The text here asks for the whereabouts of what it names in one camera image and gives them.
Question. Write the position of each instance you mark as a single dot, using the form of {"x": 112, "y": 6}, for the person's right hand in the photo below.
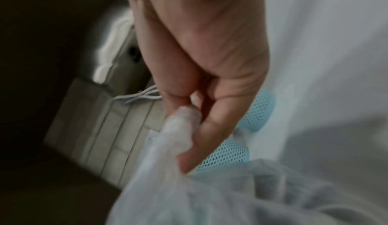
{"x": 206, "y": 39}

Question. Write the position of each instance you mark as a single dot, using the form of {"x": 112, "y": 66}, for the teal mesh cup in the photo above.
{"x": 227, "y": 152}
{"x": 260, "y": 113}

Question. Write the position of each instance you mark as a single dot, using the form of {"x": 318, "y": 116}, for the clear plastic bag of cutlery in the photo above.
{"x": 212, "y": 195}

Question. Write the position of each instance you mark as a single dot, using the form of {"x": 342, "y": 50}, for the grey wall-mounted appliance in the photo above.
{"x": 121, "y": 58}

